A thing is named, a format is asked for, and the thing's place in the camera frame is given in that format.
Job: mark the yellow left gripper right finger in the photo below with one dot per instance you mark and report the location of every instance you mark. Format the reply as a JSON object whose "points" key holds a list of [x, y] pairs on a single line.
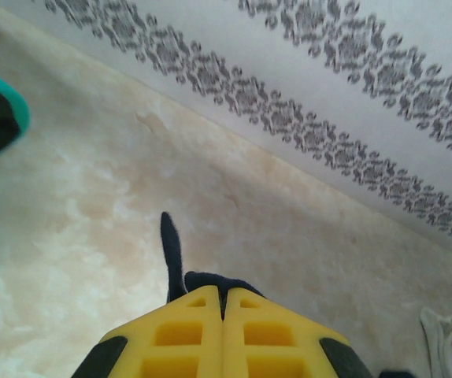
{"points": [[273, 346]]}

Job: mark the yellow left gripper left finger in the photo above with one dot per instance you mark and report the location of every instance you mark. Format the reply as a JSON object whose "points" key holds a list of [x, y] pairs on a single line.
{"points": [[178, 346]]}

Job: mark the navy blue t-shirt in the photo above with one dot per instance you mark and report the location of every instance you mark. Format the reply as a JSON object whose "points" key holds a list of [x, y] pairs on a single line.
{"points": [[173, 252]]}

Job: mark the white folded t-shirt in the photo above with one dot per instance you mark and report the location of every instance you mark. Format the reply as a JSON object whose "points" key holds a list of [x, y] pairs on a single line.
{"points": [[434, 338]]}

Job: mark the teal plastic basket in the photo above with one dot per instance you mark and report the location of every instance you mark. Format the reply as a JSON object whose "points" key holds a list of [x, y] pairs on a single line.
{"points": [[18, 114]]}

